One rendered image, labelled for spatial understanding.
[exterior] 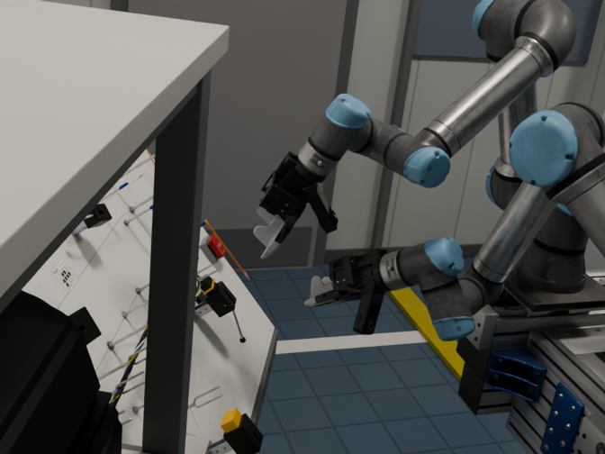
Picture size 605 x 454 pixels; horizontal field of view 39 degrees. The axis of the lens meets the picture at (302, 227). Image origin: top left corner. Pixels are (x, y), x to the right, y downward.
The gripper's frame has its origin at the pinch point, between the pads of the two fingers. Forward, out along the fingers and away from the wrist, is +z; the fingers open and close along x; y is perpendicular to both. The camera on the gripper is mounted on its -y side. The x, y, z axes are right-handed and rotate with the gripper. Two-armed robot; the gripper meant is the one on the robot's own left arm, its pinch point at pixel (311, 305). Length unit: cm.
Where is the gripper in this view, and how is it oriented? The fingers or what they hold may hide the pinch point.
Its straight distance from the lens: 180.4
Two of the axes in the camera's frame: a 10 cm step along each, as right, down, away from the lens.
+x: -6.1, -1.0, -7.9
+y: -1.6, -9.6, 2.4
